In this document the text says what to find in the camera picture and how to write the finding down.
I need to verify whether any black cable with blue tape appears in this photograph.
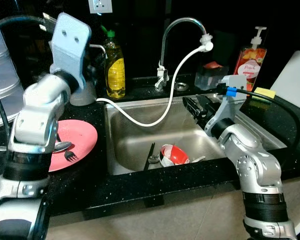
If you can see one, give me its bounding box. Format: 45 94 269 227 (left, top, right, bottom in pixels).
216 86 300 152

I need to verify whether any yellow sponge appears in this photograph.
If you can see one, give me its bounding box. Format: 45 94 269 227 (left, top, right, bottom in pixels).
253 87 277 104

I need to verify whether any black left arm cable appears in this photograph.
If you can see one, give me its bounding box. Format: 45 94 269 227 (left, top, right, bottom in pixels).
0 15 58 146

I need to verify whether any pink plate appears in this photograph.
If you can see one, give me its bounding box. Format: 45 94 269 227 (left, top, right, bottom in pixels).
47 119 99 173

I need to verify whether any red and white bowl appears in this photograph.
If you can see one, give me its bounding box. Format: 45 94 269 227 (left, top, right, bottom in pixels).
159 144 191 168

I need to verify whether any clear container with red item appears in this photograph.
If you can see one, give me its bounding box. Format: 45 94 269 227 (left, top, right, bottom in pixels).
194 61 229 91

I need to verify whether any large silver metal pot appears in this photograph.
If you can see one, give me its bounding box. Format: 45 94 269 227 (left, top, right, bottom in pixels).
0 19 25 132

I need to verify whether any white wall socket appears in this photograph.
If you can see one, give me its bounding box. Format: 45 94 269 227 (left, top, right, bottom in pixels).
88 0 114 15

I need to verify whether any metal fork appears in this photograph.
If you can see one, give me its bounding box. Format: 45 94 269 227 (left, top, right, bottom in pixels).
63 150 80 164

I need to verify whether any peach hand soap pump bottle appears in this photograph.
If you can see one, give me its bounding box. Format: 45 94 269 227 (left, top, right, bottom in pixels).
233 26 269 94

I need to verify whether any stainless steel sink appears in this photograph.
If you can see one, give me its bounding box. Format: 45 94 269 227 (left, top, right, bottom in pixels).
103 92 289 176

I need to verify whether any small chrome sink cap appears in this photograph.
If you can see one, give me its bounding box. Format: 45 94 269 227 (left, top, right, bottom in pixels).
173 82 189 92

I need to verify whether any silver metal spoon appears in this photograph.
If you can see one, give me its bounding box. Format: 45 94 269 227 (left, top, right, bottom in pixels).
52 141 74 153

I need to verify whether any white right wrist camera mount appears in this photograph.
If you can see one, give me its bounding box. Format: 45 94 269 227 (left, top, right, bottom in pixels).
205 75 249 135

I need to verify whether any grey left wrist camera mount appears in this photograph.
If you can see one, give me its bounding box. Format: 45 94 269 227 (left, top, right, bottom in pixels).
49 12 93 94

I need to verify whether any white board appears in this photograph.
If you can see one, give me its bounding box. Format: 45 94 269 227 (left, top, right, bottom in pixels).
269 50 300 114

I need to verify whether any white flexible hose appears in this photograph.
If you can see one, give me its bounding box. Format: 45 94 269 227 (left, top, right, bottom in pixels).
96 42 214 128

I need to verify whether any yellow dish soap bottle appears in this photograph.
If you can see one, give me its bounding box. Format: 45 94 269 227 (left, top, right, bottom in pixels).
100 26 127 100

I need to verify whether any chrome curved faucet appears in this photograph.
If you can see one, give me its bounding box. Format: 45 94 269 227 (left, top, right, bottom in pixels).
156 17 214 92

